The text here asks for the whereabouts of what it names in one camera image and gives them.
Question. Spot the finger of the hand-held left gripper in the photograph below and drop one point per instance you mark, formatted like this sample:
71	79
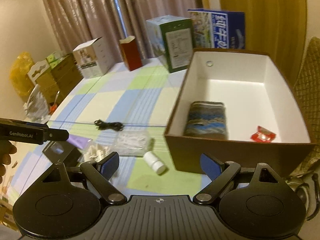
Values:
22	124
58	135

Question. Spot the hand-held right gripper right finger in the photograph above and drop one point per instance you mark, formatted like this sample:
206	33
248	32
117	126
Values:
209	166

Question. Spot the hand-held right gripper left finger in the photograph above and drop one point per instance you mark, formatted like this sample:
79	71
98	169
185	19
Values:
111	164

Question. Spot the small black box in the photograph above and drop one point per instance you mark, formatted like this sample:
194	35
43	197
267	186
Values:
62	152

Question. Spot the white plastic pieces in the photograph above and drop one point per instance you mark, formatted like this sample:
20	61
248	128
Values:
96	152

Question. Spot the purple packet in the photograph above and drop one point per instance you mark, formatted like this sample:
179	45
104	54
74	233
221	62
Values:
77	141

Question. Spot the brown storage box white inside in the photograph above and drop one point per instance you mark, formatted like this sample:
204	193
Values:
225	152

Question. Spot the white pill bottle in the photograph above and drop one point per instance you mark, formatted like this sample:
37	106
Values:
155	162

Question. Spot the person's left hand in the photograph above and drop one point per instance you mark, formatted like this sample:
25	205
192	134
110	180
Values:
6	155

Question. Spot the crumpled clear plastic bag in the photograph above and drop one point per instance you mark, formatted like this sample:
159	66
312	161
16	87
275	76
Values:
37	105

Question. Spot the clear plastic box of picks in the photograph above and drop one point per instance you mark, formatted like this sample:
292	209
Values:
130	142

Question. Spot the blue brown patterned pouch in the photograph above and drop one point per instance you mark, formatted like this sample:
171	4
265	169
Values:
206	120

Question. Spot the yellow plastic bag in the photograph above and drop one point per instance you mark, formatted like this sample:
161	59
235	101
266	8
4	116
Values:
21	75

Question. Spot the brown cardboard box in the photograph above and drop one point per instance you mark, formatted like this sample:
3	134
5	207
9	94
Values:
66	76

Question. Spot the red candy wrapper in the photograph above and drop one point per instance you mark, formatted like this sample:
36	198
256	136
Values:
262	135

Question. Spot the plaid tablecloth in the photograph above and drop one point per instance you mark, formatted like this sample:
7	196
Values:
125	97

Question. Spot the green and white small box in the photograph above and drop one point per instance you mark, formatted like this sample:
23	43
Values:
53	58

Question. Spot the white product box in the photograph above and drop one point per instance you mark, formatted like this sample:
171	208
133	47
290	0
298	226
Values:
92	60

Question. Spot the dark red paper box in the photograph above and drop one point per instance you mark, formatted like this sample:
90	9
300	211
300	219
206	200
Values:
131	53

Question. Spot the green and white carton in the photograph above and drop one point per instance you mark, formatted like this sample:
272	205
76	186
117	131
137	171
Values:
178	47

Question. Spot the beige curtain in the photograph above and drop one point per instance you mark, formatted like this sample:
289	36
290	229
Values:
87	10

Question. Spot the olive quilted chair cushion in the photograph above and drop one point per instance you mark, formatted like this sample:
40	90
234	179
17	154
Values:
308	85

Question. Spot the blue and white carton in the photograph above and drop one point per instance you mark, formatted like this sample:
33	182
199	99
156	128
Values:
225	30

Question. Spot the wooden door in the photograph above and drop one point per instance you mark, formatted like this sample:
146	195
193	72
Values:
265	12

